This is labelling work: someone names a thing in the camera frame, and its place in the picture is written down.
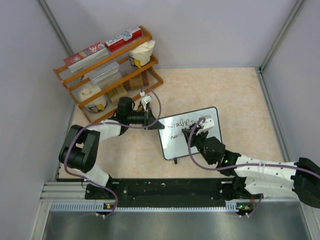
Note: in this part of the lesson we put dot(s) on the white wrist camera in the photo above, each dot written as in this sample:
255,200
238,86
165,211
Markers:
145,99
206,123

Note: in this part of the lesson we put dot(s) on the white paper bag right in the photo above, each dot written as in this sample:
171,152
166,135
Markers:
140,56

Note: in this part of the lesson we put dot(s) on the aluminium frame rail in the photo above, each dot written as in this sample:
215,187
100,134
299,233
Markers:
63,191

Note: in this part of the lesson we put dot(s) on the black framed whiteboard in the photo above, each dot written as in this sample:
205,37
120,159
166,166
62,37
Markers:
173,142

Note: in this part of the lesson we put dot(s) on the red grey wrap box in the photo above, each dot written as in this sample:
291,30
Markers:
85,57

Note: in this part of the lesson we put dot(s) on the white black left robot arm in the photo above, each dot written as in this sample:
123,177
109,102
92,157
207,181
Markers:
80,148

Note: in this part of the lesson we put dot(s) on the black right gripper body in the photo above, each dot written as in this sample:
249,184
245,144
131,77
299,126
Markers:
199,140

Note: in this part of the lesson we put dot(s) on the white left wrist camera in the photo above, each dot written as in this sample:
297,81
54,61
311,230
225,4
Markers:
145,99

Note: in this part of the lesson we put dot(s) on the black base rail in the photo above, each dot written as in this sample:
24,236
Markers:
169,192

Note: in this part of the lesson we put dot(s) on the red white foil box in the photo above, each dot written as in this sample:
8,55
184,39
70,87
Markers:
122,39

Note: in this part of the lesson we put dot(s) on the clear plastic box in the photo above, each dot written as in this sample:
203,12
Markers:
104,72

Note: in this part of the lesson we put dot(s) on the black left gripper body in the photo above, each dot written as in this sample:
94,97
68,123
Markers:
140,118

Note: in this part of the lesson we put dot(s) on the orange wooden shelf rack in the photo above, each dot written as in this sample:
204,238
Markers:
92,99

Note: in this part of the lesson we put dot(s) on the black yellow drink can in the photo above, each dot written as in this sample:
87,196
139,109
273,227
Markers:
142,106

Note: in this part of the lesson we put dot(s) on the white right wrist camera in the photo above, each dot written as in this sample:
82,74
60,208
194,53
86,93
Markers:
206,123

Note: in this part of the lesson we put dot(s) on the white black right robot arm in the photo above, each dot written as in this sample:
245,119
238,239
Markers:
299,180

